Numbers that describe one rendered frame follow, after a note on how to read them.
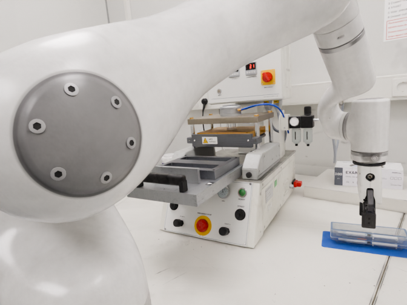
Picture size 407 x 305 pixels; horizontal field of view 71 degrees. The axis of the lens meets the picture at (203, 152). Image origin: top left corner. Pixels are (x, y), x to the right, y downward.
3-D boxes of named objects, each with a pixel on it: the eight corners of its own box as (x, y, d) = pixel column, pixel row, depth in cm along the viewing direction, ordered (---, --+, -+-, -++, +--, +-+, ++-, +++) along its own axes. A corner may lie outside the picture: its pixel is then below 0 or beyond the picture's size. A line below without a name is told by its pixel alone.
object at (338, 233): (330, 236, 80) (330, 229, 79) (330, 228, 85) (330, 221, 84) (410, 246, 72) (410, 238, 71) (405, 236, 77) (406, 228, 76)
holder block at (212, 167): (186, 162, 98) (185, 155, 98) (239, 164, 88) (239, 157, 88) (155, 175, 84) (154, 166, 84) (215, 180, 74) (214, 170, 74)
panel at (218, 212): (163, 230, 96) (171, 175, 100) (246, 247, 81) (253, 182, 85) (159, 230, 95) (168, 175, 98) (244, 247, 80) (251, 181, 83)
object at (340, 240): (330, 244, 80) (330, 236, 80) (330, 235, 85) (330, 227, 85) (409, 254, 72) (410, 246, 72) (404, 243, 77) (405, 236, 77)
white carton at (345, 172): (337, 177, 125) (337, 160, 124) (400, 180, 114) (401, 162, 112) (334, 184, 115) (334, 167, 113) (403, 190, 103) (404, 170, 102)
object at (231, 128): (218, 136, 119) (216, 113, 118) (269, 135, 108) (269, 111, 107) (197, 143, 105) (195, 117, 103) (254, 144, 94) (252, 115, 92)
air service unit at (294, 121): (283, 144, 114) (281, 107, 111) (322, 144, 106) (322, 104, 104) (279, 147, 109) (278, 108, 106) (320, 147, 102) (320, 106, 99)
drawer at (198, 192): (187, 171, 101) (185, 149, 99) (245, 175, 90) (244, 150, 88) (127, 200, 76) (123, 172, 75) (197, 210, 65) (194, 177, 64)
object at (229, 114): (218, 134, 127) (216, 104, 124) (289, 133, 111) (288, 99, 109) (189, 143, 106) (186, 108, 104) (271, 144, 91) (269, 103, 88)
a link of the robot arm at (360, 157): (391, 154, 68) (390, 166, 68) (385, 146, 76) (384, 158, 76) (351, 153, 71) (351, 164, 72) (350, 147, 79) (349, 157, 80)
